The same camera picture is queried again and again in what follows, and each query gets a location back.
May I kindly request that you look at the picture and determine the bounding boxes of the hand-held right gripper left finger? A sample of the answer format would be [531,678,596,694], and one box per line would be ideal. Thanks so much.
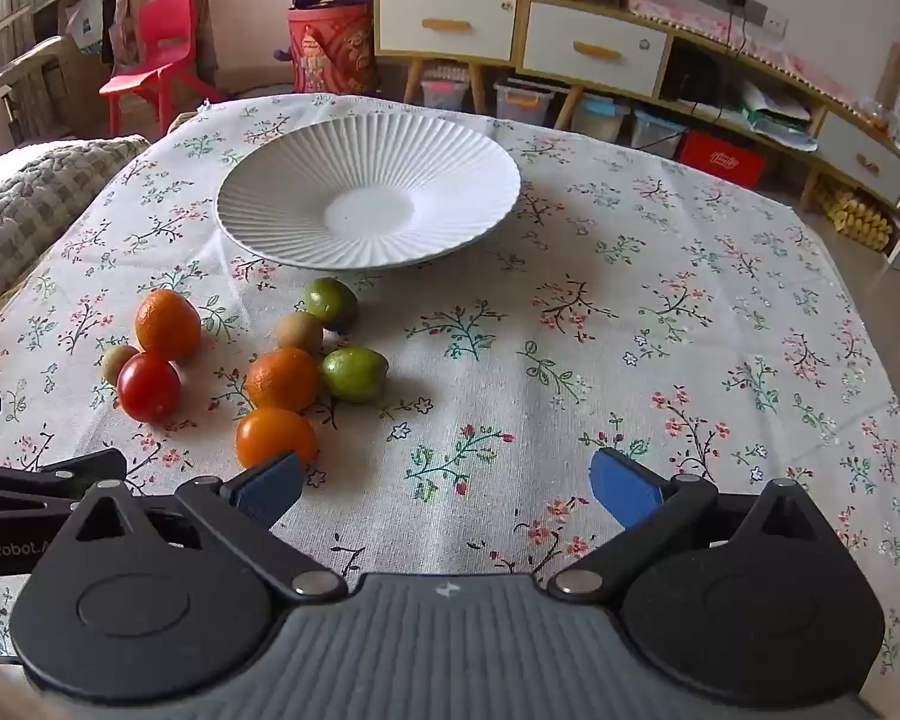
[49,450,348,605]

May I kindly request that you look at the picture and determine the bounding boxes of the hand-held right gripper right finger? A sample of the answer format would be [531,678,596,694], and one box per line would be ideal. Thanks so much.
[544,448,848,602]

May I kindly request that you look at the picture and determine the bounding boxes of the yellow toy blocks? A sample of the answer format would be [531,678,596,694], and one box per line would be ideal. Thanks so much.
[821,187,893,248]

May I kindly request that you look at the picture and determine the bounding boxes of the orange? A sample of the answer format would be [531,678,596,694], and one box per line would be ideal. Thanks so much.
[235,407,319,470]
[246,347,320,413]
[135,289,202,362]

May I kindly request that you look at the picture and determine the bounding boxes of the green lime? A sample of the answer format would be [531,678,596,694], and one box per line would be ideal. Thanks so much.
[320,346,388,404]
[302,277,359,333]

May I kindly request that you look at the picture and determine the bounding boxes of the small brown kiwi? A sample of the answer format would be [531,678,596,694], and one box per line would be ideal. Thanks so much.
[275,311,325,359]

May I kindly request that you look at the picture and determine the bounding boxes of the pink lace cloth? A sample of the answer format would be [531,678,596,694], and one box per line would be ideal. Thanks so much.
[628,0,878,102]

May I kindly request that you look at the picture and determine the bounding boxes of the red cardboard box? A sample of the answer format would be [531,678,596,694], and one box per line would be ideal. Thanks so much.
[679,131,767,191]

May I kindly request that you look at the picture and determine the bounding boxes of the grey knitted blanket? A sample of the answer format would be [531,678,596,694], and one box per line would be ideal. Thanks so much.
[0,136,151,323]

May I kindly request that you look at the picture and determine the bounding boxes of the white plastic chair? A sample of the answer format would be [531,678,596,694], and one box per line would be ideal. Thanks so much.
[0,6,72,102]

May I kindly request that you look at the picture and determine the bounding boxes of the white ribbed plate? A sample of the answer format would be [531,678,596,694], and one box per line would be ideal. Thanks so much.
[216,118,524,271]

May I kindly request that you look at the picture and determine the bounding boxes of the red plastic chair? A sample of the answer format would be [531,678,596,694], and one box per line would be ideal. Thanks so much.
[99,0,222,132]

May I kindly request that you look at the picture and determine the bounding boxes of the clear box with pink contents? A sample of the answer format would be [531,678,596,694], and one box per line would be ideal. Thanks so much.
[422,79,470,112]

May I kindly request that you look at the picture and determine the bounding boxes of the clear box with orange latch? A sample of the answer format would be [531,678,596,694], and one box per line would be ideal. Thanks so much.
[495,81,554,127]

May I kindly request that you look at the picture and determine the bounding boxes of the wooden desk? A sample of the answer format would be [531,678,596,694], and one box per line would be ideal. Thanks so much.
[34,0,218,91]

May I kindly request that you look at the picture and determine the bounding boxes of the floral tablecloth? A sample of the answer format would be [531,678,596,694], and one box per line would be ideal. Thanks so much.
[0,94,900,698]

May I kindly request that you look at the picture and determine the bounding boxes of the small pale fruit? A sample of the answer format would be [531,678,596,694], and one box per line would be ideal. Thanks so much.
[102,343,140,385]

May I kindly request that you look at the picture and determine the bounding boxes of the clear box with blue lid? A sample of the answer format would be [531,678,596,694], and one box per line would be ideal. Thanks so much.
[631,109,683,151]
[572,96,631,142]

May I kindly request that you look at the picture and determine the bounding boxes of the pile of papers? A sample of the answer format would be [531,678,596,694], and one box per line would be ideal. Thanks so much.
[742,82,818,151]

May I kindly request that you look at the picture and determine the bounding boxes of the red toy bucket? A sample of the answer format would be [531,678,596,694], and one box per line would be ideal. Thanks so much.
[287,4,380,95]

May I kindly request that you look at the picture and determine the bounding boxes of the white drawer orange handle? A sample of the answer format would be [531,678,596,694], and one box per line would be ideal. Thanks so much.
[379,0,518,62]
[817,112,900,196]
[523,1,670,97]

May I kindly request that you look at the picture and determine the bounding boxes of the red tomato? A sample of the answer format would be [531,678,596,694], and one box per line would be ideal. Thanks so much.
[117,352,182,425]

